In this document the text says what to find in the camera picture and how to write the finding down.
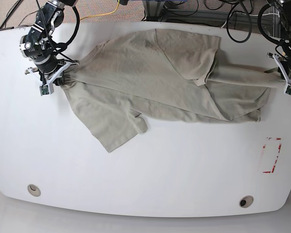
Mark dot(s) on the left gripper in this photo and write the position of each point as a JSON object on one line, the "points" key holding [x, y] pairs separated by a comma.
{"points": [[284, 67]]}

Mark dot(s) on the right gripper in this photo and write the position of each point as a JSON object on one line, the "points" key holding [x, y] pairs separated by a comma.
{"points": [[50, 69]]}

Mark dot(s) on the beige t-shirt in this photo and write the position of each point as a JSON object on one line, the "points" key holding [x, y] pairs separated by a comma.
{"points": [[164, 74]]}

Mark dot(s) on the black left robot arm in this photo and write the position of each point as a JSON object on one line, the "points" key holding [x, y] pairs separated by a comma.
{"points": [[282, 10]]}

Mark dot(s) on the red tape marking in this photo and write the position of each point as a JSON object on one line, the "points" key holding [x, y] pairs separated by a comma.
{"points": [[270, 154]]}

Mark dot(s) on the left table grommet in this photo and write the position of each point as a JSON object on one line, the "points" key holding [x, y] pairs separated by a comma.
{"points": [[34, 190]]}

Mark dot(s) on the table grommet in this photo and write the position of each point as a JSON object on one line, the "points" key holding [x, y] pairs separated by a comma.
{"points": [[34, 190], [246, 201]]}

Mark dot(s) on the right table grommet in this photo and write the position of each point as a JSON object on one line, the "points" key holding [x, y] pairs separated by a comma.
{"points": [[246, 201]]}

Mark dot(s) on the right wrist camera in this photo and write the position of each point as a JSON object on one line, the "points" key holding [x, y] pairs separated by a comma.
{"points": [[46, 89]]}

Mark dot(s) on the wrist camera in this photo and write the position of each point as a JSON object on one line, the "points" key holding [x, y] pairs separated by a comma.
{"points": [[46, 89], [287, 89]]}

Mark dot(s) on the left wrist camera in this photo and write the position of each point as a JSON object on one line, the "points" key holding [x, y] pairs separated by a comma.
{"points": [[287, 89]]}

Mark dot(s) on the aluminium table leg frame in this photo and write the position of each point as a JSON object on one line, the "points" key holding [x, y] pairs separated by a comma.
{"points": [[156, 10]]}

